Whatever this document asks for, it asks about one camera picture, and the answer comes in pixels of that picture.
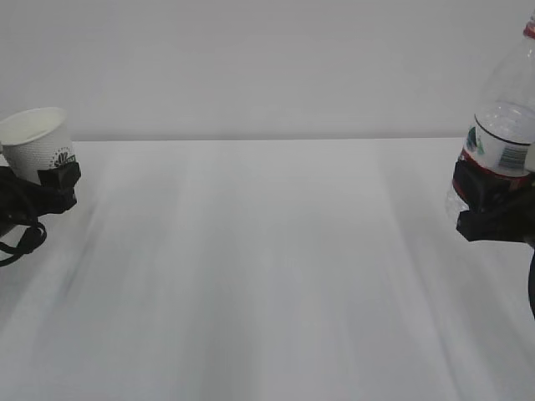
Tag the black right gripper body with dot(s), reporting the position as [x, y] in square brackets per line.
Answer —
[512, 221]

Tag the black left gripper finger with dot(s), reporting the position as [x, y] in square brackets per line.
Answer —
[57, 195]

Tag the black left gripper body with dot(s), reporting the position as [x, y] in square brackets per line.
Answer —
[20, 203]

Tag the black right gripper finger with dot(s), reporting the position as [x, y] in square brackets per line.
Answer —
[482, 190]

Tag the white paper cup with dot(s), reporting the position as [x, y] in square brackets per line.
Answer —
[35, 140]

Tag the clear plastic water bottle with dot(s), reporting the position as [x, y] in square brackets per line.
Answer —
[503, 123]

